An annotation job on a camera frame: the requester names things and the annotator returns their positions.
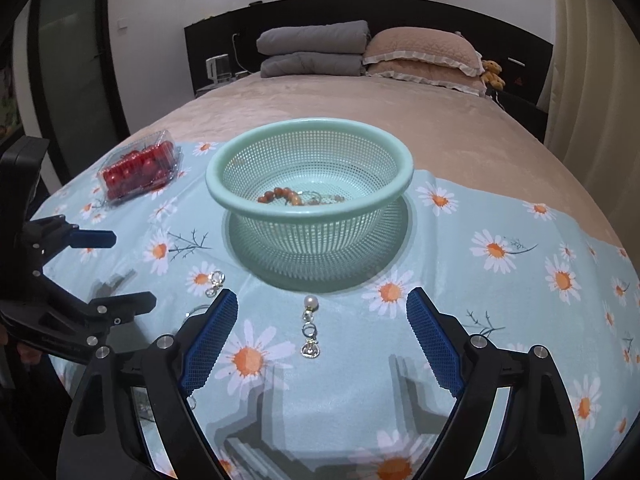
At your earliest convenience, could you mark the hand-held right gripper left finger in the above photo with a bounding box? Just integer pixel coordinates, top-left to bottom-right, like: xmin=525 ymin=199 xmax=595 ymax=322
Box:
xmin=57 ymin=289 xmax=239 ymax=480

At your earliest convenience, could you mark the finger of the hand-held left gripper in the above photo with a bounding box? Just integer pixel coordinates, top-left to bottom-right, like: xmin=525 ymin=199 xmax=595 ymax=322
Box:
xmin=0 ymin=270 xmax=157 ymax=362
xmin=22 ymin=215 xmax=117 ymax=272

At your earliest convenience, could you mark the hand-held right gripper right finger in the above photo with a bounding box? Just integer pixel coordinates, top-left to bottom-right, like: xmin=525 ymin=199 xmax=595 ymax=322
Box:
xmin=406 ymin=287 xmax=586 ymax=480

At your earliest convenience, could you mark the silver pearl pendant earring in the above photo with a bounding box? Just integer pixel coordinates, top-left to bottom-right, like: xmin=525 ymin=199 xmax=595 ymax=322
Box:
xmin=299 ymin=296 xmax=322 ymax=360

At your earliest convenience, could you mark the green plastic mesh basket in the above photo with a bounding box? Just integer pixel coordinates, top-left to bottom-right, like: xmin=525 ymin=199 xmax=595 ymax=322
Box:
xmin=206 ymin=118 xmax=416 ymax=294

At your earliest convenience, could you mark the brown wooden bead bracelet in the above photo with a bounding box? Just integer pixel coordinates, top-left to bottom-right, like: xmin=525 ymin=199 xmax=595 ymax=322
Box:
xmin=257 ymin=186 xmax=307 ymax=207

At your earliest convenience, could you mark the silver chain jewelry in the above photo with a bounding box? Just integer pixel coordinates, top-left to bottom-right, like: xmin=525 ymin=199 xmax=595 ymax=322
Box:
xmin=300 ymin=190 xmax=347 ymax=207

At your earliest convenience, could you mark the clear box of cherry tomatoes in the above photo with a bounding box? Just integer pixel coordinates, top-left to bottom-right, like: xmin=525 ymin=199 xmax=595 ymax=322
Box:
xmin=96 ymin=129 xmax=184 ymax=210

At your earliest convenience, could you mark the daisy print blue cloth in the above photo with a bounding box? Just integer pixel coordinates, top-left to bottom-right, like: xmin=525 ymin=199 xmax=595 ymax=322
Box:
xmin=30 ymin=137 xmax=640 ymax=480

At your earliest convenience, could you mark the dark framed glass door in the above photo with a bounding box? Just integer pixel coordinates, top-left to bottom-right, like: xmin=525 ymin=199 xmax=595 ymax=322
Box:
xmin=27 ymin=0 xmax=132 ymax=188

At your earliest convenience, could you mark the white kettle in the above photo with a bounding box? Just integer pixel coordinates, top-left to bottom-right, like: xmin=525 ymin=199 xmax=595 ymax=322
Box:
xmin=205 ymin=55 xmax=234 ymax=85

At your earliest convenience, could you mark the black nightstand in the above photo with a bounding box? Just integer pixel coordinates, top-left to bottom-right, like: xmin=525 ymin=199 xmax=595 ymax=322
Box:
xmin=499 ymin=91 xmax=549 ymax=144

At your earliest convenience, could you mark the beige bed blanket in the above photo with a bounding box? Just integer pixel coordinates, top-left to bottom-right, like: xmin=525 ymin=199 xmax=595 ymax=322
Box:
xmin=50 ymin=69 xmax=640 ymax=266

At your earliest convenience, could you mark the pink frilled pillow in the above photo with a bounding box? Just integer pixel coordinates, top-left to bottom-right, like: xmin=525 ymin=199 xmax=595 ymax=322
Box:
xmin=364 ymin=61 xmax=487 ymax=97
xmin=362 ymin=26 xmax=484 ymax=72

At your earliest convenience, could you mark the brown teddy bear toy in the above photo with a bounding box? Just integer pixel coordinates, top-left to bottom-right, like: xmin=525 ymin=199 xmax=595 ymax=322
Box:
xmin=480 ymin=59 xmax=506 ymax=92

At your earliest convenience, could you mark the grey folded quilt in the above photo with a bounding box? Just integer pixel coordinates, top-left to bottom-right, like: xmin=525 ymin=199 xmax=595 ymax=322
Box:
xmin=259 ymin=52 xmax=366 ymax=80
xmin=256 ymin=20 xmax=372 ymax=57

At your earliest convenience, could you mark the cream curtain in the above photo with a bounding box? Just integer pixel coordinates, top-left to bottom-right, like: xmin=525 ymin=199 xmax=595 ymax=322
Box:
xmin=542 ymin=0 xmax=640 ymax=246

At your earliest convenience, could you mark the black headboard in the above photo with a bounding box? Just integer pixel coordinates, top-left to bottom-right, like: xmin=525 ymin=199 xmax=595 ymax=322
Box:
xmin=183 ymin=0 xmax=555 ymax=111

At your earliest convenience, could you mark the white cable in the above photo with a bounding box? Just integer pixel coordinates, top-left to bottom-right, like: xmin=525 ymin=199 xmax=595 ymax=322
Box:
xmin=232 ymin=32 xmax=252 ymax=75

